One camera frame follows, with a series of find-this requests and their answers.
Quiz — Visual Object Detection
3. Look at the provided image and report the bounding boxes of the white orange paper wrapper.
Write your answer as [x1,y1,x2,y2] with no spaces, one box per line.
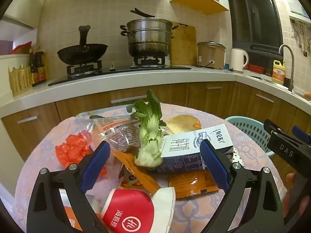
[59,189,102,233]

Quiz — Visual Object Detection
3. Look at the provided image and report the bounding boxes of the black wok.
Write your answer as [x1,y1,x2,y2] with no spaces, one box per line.
[57,25,108,66]

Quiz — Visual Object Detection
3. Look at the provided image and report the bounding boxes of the crumpled red plastic wrapper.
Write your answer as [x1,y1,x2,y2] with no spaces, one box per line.
[55,130,107,175]

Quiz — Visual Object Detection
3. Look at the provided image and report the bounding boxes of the long orange snack packet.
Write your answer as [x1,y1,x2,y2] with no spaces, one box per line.
[110,149,162,197]

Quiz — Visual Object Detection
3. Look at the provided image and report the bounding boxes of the red plastic bag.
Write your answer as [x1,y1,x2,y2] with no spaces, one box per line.
[10,41,32,55]

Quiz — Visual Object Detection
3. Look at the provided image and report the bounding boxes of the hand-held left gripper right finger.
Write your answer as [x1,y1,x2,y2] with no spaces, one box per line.
[200,139,285,233]

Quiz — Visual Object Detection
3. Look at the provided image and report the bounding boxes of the orange foil packet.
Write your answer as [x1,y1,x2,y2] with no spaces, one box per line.
[168,169,218,199]

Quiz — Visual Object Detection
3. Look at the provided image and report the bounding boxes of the white polka dot cloth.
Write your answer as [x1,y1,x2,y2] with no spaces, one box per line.
[230,148,243,168]

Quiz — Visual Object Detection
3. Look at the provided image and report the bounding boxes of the white electric kettle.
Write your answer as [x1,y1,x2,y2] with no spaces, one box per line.
[230,49,249,73]

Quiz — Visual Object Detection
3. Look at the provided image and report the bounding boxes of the clear printed plastic bag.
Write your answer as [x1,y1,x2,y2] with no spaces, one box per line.
[75,114,146,156]

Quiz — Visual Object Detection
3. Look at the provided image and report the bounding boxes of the steel kitchen faucet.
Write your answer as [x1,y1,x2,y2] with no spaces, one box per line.
[279,44,295,91]

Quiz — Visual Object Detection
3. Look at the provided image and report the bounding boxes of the wooden base cabinets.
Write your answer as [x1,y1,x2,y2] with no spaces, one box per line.
[0,81,311,163]

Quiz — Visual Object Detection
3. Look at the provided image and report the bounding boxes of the blue white milk carton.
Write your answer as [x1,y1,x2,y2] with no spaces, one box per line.
[155,125,235,174]

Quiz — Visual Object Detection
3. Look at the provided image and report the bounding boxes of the red paper cup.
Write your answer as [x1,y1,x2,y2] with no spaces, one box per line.
[100,187,176,233]

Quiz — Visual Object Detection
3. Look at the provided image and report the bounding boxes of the light blue plastic basket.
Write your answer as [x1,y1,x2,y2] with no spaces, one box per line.
[224,116,275,158]

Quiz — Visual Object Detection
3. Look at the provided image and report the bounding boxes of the dark soy sauce bottle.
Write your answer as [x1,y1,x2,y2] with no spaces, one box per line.
[29,49,37,87]

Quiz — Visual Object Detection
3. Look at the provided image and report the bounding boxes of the black glass gas stove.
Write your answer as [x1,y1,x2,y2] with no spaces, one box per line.
[48,56,192,86]

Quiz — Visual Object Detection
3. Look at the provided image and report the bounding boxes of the yellow detergent bottle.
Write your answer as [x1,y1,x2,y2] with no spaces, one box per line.
[272,60,286,85]

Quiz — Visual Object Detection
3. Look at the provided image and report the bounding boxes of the black utensil handle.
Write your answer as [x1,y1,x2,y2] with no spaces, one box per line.
[130,8,156,18]

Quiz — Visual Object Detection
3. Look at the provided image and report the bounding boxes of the stainless steel steamer pot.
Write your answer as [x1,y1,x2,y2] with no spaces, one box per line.
[120,18,174,57]

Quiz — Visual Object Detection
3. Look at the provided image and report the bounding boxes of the yellow woven basket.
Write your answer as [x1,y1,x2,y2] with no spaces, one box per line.
[8,65,33,97]

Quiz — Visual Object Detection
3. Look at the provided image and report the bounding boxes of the red label sauce bottle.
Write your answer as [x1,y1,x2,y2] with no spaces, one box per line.
[34,51,47,85]

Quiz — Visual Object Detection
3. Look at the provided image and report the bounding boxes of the wooden cutting board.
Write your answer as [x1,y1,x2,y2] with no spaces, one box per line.
[170,22,197,66]

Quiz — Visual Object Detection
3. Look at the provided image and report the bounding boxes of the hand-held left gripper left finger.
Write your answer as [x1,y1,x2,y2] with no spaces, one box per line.
[27,141,112,233]

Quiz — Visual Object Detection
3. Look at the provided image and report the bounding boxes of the green bok choy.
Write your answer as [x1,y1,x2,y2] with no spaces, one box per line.
[126,89,167,168]

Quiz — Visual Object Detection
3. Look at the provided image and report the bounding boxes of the red plastic container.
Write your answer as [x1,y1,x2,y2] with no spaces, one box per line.
[246,64,265,74]

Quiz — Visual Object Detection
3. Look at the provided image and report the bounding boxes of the dark kitchen window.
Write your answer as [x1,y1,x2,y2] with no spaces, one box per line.
[225,0,283,51]

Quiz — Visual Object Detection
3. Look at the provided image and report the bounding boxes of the beige rice cooker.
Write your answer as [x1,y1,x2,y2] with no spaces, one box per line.
[197,41,226,69]

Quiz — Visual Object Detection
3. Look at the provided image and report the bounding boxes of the person's right hand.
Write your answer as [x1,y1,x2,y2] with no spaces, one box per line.
[282,172,311,220]

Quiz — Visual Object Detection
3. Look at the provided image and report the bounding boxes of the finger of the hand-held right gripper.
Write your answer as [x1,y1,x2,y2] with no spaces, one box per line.
[292,125,311,148]
[264,118,291,137]

